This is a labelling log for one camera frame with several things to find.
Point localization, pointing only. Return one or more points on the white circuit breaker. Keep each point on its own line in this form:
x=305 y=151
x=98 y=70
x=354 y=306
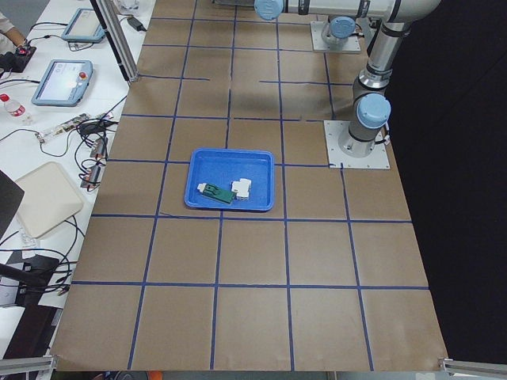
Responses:
x=241 y=188

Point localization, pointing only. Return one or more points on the blue plastic tray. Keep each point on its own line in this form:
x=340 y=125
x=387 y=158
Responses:
x=221 y=167

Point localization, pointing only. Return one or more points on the green white relay module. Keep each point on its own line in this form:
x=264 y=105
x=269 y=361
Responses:
x=216 y=193

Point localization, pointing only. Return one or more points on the beige plastic tray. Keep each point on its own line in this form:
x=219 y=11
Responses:
x=50 y=198

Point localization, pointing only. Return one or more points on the black power adapter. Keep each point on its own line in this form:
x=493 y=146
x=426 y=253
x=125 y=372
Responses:
x=136 y=24

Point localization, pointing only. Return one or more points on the near teach pendant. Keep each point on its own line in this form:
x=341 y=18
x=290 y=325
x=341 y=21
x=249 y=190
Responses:
x=64 y=83

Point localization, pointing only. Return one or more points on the teach pendant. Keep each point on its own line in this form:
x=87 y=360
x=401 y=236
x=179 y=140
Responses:
x=64 y=83
x=84 y=27

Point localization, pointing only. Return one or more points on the far teach pendant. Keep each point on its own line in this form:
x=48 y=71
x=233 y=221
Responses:
x=84 y=27

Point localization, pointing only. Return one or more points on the black laptop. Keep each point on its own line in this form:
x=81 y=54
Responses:
x=11 y=195

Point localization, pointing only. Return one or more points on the plastic water bottle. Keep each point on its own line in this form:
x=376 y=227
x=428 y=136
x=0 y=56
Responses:
x=14 y=108

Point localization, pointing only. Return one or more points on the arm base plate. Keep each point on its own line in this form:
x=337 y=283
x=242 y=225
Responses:
x=351 y=46
x=344 y=152

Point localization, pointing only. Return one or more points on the aluminium frame post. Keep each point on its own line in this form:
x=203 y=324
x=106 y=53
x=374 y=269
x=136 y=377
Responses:
x=110 y=23

